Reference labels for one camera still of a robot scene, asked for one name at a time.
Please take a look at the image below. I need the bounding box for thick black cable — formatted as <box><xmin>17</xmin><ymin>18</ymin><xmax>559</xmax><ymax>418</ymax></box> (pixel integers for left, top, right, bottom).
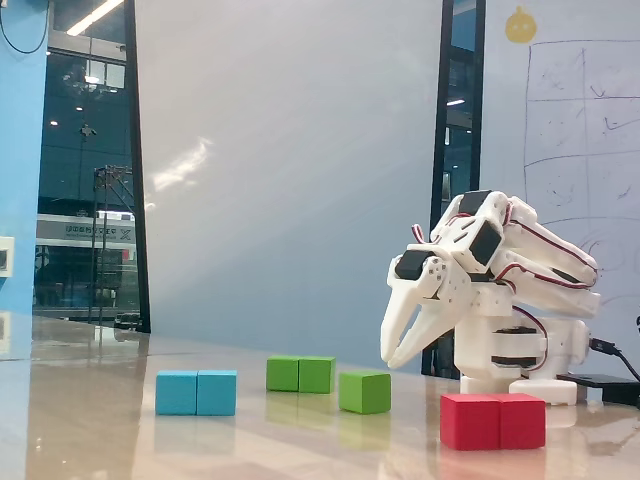
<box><xmin>588</xmin><ymin>337</ymin><xmax>640</xmax><ymax>382</ymax></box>

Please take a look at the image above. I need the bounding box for yellow round sticker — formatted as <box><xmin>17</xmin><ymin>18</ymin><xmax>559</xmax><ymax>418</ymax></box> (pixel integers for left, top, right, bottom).
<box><xmin>504</xmin><ymin>5</ymin><xmax>538</xmax><ymax>44</ymax></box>

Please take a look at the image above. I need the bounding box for long green block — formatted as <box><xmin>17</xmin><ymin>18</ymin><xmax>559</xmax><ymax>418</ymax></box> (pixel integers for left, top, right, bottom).
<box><xmin>265</xmin><ymin>355</ymin><xmax>337</xmax><ymax>395</ymax></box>

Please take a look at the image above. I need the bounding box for long blue block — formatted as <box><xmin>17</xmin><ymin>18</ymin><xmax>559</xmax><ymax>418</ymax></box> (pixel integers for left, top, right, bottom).
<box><xmin>155</xmin><ymin>369</ymin><xmax>238</xmax><ymax>417</ymax></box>

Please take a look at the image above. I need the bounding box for metal scaffold tower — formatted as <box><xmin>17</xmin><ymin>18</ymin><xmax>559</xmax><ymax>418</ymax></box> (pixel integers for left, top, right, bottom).
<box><xmin>91</xmin><ymin>164</ymin><xmax>137</xmax><ymax>327</ymax></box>

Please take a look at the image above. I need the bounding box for small green cube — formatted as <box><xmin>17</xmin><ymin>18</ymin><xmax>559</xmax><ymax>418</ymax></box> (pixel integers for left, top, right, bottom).
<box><xmin>338</xmin><ymin>371</ymin><xmax>392</xmax><ymax>415</ymax></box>

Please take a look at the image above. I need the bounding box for thin black hanging cable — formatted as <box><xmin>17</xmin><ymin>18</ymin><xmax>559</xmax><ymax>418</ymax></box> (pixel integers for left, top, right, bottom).
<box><xmin>0</xmin><ymin>0</ymin><xmax>54</xmax><ymax>53</ymax></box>

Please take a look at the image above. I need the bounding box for red black servo wire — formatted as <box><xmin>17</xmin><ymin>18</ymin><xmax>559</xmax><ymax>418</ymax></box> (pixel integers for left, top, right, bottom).
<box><xmin>411</xmin><ymin>202</ymin><xmax>600</xmax><ymax>382</ymax></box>

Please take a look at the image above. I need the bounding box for flat black box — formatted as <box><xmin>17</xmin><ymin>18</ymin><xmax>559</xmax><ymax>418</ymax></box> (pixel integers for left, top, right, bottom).
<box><xmin>555</xmin><ymin>372</ymin><xmax>640</xmax><ymax>404</ymax></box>

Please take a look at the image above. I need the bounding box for long red block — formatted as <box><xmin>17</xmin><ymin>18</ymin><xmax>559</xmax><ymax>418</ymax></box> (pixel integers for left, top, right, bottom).
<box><xmin>439</xmin><ymin>392</ymin><xmax>547</xmax><ymax>452</ymax></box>

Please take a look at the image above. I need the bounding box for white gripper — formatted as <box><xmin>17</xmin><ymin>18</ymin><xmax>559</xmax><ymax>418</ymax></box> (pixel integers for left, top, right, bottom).
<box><xmin>379</xmin><ymin>243</ymin><xmax>474</xmax><ymax>370</ymax></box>

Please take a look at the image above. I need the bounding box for black window frame post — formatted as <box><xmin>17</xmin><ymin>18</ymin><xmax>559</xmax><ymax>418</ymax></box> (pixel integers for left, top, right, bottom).
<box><xmin>123</xmin><ymin>0</ymin><xmax>153</xmax><ymax>334</ymax></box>

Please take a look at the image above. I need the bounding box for white wall socket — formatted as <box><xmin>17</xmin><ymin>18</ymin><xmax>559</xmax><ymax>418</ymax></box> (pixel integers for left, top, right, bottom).
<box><xmin>0</xmin><ymin>235</ymin><xmax>16</xmax><ymax>277</ymax></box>

